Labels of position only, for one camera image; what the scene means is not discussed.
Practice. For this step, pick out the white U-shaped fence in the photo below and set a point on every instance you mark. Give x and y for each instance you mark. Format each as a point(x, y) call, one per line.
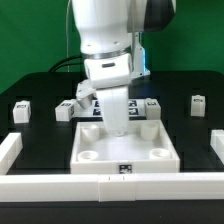
point(102, 188)

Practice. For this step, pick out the white square tabletop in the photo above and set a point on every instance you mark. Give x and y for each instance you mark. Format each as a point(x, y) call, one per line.
point(144, 148)

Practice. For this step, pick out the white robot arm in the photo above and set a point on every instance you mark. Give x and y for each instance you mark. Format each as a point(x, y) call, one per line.
point(107, 30)

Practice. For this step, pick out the white marker base plate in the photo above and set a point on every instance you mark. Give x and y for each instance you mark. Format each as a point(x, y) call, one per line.
point(136, 109)

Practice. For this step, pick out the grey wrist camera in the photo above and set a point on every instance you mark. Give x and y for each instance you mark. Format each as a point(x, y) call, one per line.
point(85, 93)

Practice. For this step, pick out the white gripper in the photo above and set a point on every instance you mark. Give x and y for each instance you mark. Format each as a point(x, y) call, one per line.
point(113, 102)

